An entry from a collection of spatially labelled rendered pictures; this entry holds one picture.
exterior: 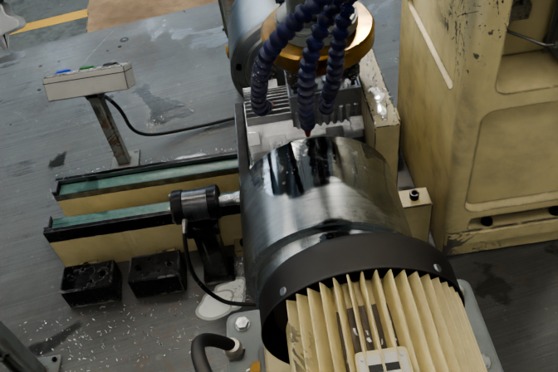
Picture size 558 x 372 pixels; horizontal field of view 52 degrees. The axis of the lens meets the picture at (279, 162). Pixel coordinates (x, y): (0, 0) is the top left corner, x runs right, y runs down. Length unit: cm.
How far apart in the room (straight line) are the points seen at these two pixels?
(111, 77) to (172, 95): 37
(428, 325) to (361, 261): 7
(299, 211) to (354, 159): 12
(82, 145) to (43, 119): 18
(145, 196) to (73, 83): 27
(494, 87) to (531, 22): 12
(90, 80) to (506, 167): 82
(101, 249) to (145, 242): 9
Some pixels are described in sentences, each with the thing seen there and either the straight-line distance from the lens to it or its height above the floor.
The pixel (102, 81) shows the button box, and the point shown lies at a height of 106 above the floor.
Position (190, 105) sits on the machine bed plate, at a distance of 152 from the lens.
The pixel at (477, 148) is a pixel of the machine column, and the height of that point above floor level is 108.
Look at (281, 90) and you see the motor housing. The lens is 102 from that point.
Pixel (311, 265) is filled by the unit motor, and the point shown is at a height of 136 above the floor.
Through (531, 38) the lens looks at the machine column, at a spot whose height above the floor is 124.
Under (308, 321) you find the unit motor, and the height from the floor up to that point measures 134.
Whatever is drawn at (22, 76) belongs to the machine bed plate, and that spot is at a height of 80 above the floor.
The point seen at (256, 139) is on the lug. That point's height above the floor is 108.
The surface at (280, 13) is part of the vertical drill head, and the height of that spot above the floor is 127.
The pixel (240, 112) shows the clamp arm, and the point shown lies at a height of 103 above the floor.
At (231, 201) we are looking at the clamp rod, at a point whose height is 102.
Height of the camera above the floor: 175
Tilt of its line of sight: 46 degrees down
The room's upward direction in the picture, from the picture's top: 10 degrees counter-clockwise
